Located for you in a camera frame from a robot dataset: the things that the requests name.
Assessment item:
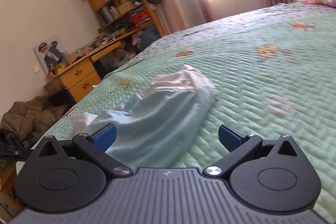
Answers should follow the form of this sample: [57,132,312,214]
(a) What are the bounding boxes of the light blue white jacket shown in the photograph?
[72,65,217,169]

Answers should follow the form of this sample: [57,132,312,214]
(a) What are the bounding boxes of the wooden desk with drawers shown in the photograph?
[45,29,139,102]

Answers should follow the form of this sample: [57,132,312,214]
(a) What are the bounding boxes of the olive padded coat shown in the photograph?
[1,96,69,148]

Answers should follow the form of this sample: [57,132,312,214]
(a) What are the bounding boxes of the green quilted bee bedspread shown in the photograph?
[13,3,335,223]

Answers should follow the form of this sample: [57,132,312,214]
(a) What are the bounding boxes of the child portrait photo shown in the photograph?
[33,35,67,75]

